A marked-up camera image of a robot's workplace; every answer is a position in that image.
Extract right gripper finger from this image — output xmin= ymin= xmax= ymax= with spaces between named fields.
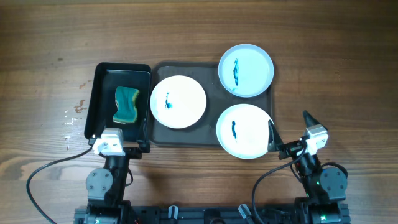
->
xmin=267 ymin=120 xmax=284 ymax=152
xmin=303 ymin=110 xmax=327 ymax=130

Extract white plate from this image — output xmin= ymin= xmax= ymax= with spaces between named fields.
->
xmin=150 ymin=75 xmax=207 ymax=129
xmin=216 ymin=104 xmax=272 ymax=159

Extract green yellow sponge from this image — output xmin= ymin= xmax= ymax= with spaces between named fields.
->
xmin=113 ymin=86 xmax=139 ymax=124

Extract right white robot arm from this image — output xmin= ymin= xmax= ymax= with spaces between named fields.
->
xmin=262 ymin=111 xmax=351 ymax=224

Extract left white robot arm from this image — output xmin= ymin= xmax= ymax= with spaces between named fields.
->
xmin=74 ymin=140 xmax=150 ymax=224

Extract large dark serving tray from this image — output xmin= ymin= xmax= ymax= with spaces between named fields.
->
xmin=147 ymin=61 xmax=273 ymax=147

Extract black water basin tray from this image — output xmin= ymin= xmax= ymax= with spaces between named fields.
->
xmin=84 ymin=62 xmax=151 ymax=153

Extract pale blue plate top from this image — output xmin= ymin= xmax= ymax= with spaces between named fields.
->
xmin=218 ymin=44 xmax=274 ymax=98

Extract right black cable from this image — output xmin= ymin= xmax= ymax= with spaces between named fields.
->
xmin=251 ymin=147 xmax=307 ymax=224

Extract black cable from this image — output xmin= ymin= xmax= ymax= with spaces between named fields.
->
xmin=25 ymin=145 xmax=94 ymax=224
xmin=251 ymin=147 xmax=307 ymax=224

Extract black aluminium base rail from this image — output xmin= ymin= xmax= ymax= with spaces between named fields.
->
xmin=73 ymin=204 xmax=351 ymax=224

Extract left black cable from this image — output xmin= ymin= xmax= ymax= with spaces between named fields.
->
xmin=25 ymin=145 xmax=94 ymax=224

